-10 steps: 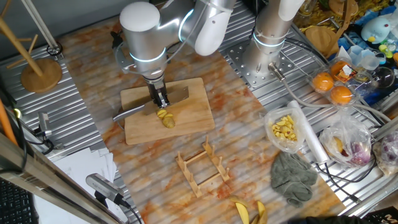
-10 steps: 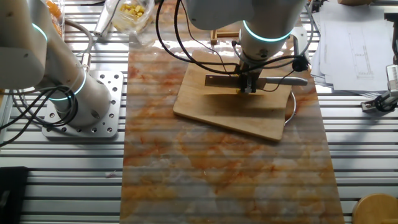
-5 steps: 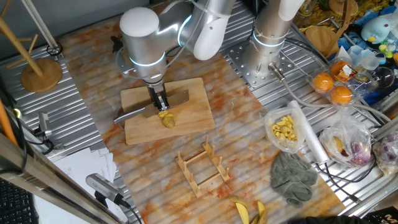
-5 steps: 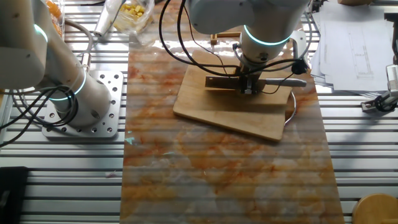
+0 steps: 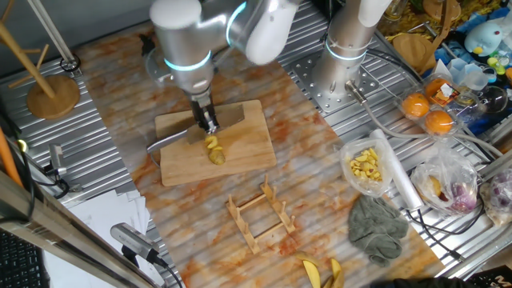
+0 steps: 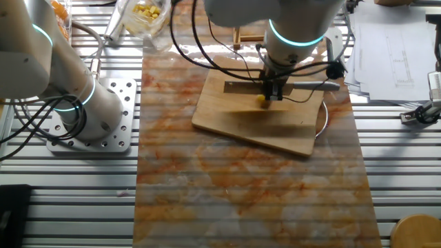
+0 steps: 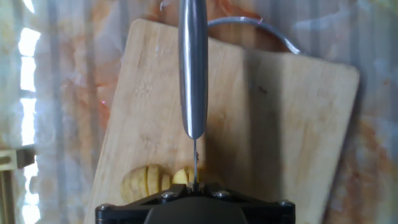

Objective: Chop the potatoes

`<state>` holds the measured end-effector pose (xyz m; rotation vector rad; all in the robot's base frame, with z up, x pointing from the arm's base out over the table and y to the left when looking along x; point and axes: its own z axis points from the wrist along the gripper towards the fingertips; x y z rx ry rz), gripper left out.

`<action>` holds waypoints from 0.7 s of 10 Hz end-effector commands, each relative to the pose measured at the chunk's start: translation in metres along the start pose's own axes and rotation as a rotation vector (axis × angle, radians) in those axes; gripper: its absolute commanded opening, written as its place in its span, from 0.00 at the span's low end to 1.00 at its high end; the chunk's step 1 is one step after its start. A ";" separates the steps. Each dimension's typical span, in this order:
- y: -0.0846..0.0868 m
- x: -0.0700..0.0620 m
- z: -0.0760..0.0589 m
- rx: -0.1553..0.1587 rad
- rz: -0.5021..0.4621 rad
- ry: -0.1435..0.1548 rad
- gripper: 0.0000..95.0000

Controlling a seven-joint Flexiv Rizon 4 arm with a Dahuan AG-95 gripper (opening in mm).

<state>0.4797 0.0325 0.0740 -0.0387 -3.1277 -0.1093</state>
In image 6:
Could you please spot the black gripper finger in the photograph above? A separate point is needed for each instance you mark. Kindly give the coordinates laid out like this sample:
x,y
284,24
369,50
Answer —
x,y
274,93

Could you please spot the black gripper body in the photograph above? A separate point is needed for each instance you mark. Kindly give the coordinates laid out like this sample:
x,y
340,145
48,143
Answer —
x,y
274,76

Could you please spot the steel kitchen cleaver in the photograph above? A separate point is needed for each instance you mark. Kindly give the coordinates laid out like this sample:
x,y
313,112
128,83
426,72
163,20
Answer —
x,y
241,87

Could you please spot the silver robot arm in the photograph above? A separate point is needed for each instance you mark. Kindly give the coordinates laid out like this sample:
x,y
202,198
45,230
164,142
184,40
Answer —
x,y
293,20

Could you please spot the cut potato chunk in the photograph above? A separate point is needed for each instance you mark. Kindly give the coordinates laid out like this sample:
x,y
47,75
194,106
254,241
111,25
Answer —
x,y
262,100

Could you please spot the wooden cutting board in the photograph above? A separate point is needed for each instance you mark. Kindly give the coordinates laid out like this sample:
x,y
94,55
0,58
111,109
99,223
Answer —
x,y
241,127

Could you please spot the wooden dish rack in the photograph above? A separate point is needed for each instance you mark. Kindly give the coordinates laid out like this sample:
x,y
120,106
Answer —
x,y
237,38

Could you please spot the marble pattern table mat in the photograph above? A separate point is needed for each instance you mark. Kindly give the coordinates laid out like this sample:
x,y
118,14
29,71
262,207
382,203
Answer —
x,y
241,193

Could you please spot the white paper sheets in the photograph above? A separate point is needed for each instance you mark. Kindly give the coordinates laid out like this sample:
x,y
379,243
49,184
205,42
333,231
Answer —
x,y
389,51

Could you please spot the clear bag of potato cubes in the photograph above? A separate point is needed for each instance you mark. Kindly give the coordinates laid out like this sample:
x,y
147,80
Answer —
x,y
146,13

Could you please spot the black clamp tool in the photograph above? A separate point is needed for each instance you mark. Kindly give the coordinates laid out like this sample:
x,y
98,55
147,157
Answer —
x,y
425,112

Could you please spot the white plastic wrap roll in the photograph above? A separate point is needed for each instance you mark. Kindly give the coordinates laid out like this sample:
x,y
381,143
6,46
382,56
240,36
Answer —
x,y
115,24

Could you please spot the small pink scrap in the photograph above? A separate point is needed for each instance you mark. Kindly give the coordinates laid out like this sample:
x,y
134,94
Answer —
x,y
122,193

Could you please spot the wooden mug tree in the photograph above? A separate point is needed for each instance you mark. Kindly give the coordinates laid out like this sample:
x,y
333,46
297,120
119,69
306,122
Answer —
x,y
417,232

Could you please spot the oranges in plastic bag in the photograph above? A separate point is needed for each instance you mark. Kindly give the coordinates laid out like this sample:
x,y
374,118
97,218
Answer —
x,y
67,20

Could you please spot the orange fruit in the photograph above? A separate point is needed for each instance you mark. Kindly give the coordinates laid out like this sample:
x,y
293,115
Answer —
x,y
64,31
59,9

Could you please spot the black box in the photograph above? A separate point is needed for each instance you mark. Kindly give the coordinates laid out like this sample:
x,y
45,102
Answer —
x,y
13,213

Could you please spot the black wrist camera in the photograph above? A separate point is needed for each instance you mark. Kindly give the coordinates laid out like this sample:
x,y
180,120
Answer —
x,y
335,70

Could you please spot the gray camera mount bracket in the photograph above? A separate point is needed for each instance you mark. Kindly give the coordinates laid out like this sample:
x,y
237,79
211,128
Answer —
x,y
332,41

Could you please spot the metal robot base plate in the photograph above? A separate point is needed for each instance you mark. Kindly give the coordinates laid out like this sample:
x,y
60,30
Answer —
x,y
120,113

